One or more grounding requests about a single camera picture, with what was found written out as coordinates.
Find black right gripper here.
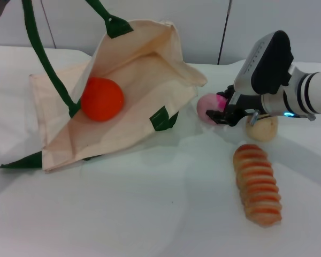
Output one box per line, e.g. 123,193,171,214
205,85,265,127

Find pink toy peach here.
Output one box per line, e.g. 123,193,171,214
196,92,230,125

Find cream canvas tote bag green handles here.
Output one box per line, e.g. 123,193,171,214
0,0,208,174

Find orange toy fruit with stem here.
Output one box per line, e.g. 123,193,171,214
80,77,125,123

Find beige toy potato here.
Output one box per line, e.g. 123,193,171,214
245,114,280,142

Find striped toy bread loaf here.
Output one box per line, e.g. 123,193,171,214
232,143,283,228

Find right gripper cable with plug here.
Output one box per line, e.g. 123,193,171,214
247,109,274,126

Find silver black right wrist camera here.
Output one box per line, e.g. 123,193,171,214
233,29,296,96

